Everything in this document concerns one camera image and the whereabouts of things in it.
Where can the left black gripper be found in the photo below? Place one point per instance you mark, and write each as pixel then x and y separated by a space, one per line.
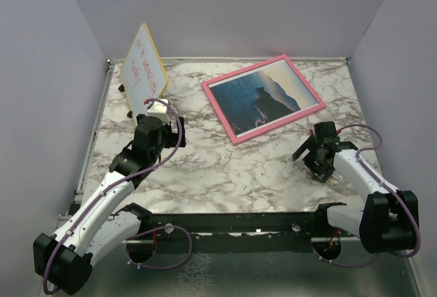
pixel 173 136

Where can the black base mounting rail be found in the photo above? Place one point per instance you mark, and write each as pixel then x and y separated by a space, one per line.
pixel 229 232

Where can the landscape photo in frame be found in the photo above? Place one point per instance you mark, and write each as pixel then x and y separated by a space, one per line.
pixel 257 98

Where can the small yellow-framed whiteboard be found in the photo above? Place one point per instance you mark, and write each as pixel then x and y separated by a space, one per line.
pixel 142 73

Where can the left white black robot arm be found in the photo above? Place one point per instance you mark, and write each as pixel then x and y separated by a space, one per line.
pixel 66 258

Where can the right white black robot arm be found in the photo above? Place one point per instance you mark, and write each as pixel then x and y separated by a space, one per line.
pixel 389 221

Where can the pink picture frame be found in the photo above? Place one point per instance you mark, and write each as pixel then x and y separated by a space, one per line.
pixel 307 97

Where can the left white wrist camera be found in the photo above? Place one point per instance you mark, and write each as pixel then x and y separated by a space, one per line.
pixel 159 110

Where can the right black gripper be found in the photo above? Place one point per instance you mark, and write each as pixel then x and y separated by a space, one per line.
pixel 321 173

